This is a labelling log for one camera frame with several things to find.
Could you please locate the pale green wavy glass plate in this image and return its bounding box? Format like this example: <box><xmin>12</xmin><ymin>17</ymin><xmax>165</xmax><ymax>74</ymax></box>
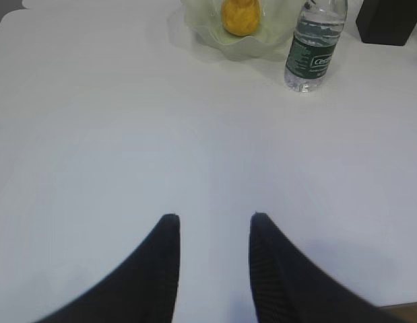
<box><xmin>182</xmin><ymin>1</ymin><xmax>304</xmax><ymax>59</ymax></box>

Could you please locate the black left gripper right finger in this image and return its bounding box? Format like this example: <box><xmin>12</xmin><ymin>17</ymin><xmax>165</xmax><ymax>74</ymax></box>
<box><xmin>249</xmin><ymin>213</ymin><xmax>400</xmax><ymax>323</ymax></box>

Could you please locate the yellow pear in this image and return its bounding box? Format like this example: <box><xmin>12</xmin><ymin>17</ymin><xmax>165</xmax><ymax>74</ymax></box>
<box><xmin>221</xmin><ymin>0</ymin><xmax>261</xmax><ymax>36</ymax></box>

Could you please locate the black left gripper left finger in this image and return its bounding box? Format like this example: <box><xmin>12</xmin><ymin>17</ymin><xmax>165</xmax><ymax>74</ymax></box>
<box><xmin>42</xmin><ymin>214</ymin><xmax>180</xmax><ymax>322</ymax></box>

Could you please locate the black square pen holder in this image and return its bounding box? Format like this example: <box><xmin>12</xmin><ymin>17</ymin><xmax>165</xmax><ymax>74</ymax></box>
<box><xmin>356</xmin><ymin>0</ymin><xmax>417</xmax><ymax>46</ymax></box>

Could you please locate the clear water bottle green label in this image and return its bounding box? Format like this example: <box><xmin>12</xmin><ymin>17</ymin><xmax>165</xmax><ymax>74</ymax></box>
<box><xmin>284</xmin><ymin>0</ymin><xmax>348</xmax><ymax>93</ymax></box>

